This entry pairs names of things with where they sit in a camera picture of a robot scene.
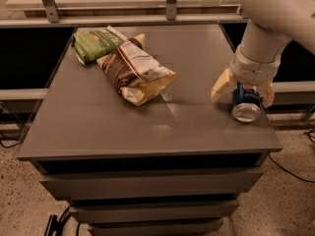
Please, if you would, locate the blue pepsi can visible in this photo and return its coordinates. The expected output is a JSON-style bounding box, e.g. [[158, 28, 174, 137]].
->
[[231, 83, 261, 123]]

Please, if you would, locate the black floor cable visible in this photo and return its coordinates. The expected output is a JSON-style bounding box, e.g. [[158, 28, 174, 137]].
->
[[268, 152, 315, 184], [0, 101, 24, 149]]

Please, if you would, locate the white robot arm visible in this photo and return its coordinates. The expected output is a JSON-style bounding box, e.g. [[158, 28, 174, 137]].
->
[[211, 0, 315, 107]]

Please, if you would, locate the grey drawer cabinet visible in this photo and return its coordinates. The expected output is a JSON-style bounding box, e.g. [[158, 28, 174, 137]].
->
[[18, 25, 282, 236]]

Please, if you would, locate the brown and yellow chip bag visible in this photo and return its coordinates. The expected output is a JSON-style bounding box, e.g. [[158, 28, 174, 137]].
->
[[97, 33, 177, 106]]

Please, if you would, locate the green chip bag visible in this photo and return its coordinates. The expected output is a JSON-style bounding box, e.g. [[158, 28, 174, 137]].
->
[[71, 26, 127, 65]]

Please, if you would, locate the black device on floor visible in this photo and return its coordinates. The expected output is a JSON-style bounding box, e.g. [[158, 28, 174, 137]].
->
[[43, 206, 71, 236]]

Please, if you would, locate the metal railing frame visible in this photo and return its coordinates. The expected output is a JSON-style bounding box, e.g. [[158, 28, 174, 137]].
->
[[0, 0, 244, 29]]

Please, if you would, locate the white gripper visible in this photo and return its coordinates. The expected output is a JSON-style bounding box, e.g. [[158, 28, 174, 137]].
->
[[211, 47, 281, 108]]

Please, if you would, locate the black floor cable left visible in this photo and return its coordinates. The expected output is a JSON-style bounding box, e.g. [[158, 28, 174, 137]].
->
[[0, 101, 24, 149]]

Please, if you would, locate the black floor cable right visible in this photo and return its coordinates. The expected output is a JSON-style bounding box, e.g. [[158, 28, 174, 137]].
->
[[268, 152, 315, 184]]

